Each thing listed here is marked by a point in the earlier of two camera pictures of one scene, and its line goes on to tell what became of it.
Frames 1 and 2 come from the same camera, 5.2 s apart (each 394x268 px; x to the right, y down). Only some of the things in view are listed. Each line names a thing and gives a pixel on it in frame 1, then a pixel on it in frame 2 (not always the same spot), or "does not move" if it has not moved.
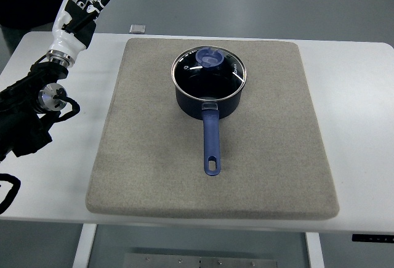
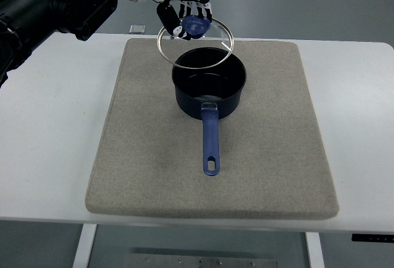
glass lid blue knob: x=209 y=73 to x=204 y=42
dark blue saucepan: x=209 y=82 does not move
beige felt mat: x=272 y=162 does not move
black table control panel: x=364 y=238 does not move
